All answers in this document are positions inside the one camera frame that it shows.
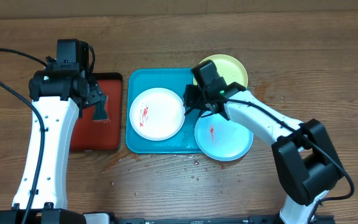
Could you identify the yellow plate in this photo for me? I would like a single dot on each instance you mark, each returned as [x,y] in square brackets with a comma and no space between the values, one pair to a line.
[229,68]

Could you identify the light blue plate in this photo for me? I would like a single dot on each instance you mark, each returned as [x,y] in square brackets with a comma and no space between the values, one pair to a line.
[221,139]

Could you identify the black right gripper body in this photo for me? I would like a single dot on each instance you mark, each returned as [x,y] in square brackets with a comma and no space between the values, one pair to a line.
[194,99]

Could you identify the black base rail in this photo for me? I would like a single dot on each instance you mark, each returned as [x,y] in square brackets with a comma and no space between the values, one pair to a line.
[197,220]

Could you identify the green and red sponge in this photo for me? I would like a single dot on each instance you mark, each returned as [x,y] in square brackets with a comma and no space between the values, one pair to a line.
[100,113]

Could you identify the red tray with black rim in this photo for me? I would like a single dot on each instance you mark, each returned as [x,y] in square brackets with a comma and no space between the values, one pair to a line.
[101,135]

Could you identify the white plate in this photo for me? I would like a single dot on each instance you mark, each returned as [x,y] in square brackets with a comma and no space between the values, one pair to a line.
[157,114]

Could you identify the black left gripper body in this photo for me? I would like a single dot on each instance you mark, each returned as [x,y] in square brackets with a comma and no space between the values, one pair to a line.
[96,99]

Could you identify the blue plastic tray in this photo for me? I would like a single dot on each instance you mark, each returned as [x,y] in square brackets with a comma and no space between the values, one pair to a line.
[174,79]

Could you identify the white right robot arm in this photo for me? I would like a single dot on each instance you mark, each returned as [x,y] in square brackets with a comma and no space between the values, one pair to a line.
[307,163]

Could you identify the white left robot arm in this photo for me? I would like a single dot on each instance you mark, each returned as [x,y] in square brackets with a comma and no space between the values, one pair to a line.
[57,99]

